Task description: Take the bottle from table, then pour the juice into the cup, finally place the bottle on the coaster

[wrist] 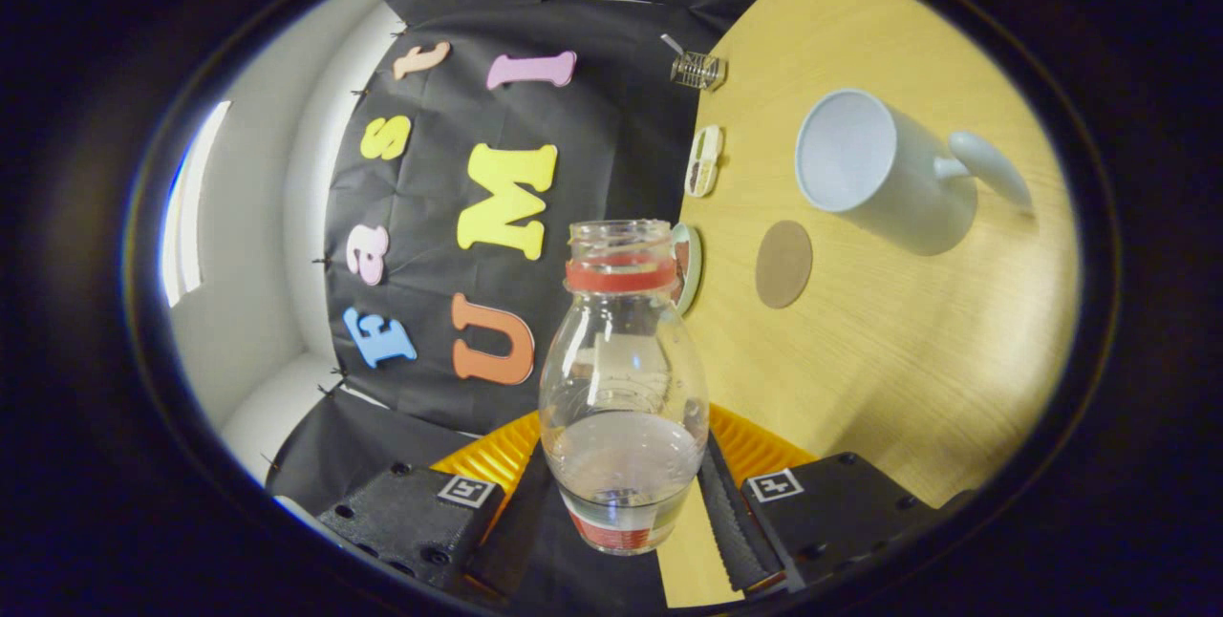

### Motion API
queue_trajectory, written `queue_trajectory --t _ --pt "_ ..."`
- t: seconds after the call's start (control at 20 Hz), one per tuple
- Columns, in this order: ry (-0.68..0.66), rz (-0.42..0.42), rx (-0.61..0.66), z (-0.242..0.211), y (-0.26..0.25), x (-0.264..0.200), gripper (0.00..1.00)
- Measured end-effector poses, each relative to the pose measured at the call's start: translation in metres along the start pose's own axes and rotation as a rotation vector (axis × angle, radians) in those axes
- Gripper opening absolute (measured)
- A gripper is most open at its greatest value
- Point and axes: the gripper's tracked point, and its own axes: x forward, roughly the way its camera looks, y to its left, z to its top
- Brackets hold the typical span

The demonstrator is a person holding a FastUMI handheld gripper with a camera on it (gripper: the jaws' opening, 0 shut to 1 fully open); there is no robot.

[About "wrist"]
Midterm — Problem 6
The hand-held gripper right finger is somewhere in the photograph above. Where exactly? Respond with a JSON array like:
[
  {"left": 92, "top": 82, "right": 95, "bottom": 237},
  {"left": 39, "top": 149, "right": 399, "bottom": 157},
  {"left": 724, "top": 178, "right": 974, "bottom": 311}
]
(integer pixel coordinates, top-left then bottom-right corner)
[{"left": 697, "top": 404, "right": 976, "bottom": 594}]

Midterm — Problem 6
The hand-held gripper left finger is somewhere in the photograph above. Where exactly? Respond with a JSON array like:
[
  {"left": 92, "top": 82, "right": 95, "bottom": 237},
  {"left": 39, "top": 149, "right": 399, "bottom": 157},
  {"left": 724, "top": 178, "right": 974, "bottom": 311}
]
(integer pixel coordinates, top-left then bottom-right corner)
[{"left": 315, "top": 410, "right": 555, "bottom": 599}]

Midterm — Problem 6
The clear juice bottle red label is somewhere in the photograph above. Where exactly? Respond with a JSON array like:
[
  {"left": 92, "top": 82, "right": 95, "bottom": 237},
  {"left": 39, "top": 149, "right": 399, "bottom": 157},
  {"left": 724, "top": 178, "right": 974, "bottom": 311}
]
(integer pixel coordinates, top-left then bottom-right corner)
[{"left": 538, "top": 219, "right": 710, "bottom": 557}]

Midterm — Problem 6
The brown round coaster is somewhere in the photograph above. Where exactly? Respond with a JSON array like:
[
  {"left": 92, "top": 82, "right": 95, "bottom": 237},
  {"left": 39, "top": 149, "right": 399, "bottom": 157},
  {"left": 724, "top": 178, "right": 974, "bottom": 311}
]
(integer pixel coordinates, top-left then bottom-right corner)
[{"left": 755, "top": 220, "right": 814, "bottom": 310}]

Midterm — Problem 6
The white cup with handle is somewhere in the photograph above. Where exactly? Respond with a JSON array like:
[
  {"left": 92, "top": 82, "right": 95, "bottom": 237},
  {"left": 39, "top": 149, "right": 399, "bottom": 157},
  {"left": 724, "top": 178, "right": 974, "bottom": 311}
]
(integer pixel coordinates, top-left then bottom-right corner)
[{"left": 795, "top": 88, "right": 1035, "bottom": 257}]

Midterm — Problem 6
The wooden table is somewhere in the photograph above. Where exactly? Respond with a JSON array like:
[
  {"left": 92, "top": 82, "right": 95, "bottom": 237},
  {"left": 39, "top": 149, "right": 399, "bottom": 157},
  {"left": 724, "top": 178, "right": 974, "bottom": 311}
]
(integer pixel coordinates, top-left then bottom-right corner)
[{"left": 656, "top": 0, "right": 1083, "bottom": 608}]

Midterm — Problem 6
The pale green plate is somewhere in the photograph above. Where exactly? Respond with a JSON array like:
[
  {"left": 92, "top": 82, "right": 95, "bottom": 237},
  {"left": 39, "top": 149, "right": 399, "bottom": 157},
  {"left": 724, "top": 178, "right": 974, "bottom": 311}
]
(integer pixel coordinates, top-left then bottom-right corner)
[{"left": 669, "top": 223, "right": 703, "bottom": 316}]

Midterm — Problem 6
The white divided grain dish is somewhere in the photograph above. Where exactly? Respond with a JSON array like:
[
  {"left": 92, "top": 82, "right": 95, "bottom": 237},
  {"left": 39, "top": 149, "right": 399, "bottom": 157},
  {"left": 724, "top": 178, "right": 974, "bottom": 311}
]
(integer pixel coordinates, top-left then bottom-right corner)
[{"left": 685, "top": 125, "right": 724, "bottom": 199}]

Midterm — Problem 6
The wire mesh basket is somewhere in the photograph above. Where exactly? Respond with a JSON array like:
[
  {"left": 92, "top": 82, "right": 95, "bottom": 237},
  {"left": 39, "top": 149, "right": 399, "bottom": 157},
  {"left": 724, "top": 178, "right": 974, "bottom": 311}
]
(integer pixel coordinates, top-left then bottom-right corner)
[{"left": 670, "top": 51, "right": 727, "bottom": 91}]

